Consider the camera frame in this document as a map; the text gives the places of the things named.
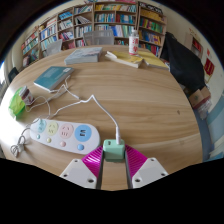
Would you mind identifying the grey book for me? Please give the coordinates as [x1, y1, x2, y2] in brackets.
[63, 46, 104, 66]

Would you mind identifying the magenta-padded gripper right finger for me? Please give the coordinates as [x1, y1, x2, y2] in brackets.
[124, 144, 169, 190]

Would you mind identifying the small green charger block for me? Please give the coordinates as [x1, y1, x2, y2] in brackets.
[102, 138, 127, 163]

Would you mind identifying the white power strip cord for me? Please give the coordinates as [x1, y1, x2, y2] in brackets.
[9, 119, 38, 159]

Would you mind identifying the small wooden wall shelf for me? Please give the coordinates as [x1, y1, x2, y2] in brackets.
[184, 28, 204, 61]

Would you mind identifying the green plastic bag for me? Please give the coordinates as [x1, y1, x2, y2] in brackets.
[8, 86, 28, 119]

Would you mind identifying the red wall banner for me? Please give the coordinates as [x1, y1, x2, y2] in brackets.
[203, 57, 216, 77]

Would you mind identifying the grey mesh-back chair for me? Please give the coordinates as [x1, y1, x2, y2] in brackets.
[83, 29, 115, 47]

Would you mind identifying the white charger cable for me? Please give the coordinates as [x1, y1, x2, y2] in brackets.
[24, 74, 123, 143]

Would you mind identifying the grey plain-back chair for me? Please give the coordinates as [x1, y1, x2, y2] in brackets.
[44, 39, 64, 57]

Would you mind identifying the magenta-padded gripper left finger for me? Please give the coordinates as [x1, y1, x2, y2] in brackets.
[59, 145, 106, 190]

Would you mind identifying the dark office chair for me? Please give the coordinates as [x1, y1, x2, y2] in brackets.
[7, 67, 20, 84]

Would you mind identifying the teal book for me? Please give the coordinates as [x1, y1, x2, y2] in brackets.
[33, 65, 76, 93]

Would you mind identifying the yellow paperback book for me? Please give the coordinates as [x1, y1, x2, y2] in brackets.
[137, 49, 170, 71]
[105, 49, 145, 69]

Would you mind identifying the wooden bookshelf unit with books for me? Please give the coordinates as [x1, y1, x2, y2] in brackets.
[19, 0, 168, 69]

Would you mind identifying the black cloth cover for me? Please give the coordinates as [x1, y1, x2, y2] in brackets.
[160, 31, 206, 96]

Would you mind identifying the white pastel-socket power strip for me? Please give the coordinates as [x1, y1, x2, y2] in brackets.
[29, 118, 101, 156]

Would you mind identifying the white bottle with red label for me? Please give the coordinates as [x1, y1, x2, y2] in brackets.
[128, 29, 140, 56]

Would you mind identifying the cardboard box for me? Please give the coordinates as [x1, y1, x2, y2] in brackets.
[188, 85, 212, 111]

